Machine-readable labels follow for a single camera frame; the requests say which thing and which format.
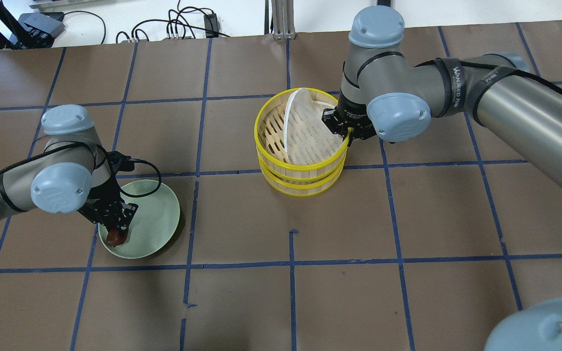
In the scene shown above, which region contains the white mesh steamer cloth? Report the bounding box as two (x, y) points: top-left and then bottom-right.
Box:
(283, 87), (343, 166)

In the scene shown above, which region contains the light green plate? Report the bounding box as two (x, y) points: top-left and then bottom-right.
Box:
(98, 179), (181, 259)

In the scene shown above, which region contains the aluminium frame post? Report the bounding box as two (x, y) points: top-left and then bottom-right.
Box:
(267, 0), (296, 40)

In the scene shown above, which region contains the yellow steamer layer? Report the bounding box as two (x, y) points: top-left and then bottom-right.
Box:
(254, 87), (349, 197)
(259, 162), (343, 198)

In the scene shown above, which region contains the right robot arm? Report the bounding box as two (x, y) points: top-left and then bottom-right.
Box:
(325, 6), (562, 351)

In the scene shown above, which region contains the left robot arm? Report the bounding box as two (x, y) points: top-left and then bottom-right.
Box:
(0, 104), (138, 247)

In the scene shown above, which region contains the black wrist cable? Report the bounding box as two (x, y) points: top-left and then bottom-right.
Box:
(115, 157), (162, 198)

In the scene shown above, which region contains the black power adapter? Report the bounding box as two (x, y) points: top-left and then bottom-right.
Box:
(203, 13), (220, 38)

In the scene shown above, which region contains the brown bun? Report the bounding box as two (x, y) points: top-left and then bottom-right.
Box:
(105, 227), (129, 247)

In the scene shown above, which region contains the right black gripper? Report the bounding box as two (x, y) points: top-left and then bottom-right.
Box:
(321, 95), (377, 147)

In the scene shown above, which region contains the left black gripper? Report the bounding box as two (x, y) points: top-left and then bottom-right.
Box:
(77, 151), (139, 239)

